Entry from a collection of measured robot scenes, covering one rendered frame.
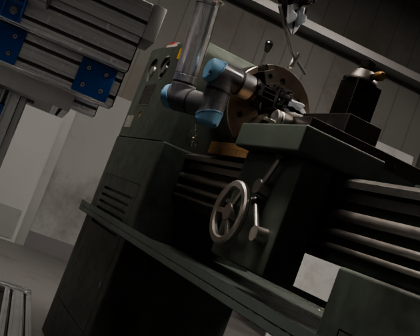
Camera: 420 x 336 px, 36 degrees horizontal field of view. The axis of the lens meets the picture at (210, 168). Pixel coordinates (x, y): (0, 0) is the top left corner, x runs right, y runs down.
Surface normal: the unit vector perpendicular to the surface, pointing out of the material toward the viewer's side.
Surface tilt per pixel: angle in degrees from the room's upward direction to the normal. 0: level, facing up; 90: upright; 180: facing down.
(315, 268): 79
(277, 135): 90
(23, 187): 90
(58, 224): 90
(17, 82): 90
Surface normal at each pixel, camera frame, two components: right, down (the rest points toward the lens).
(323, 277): 0.33, -0.15
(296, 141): -0.85, -0.36
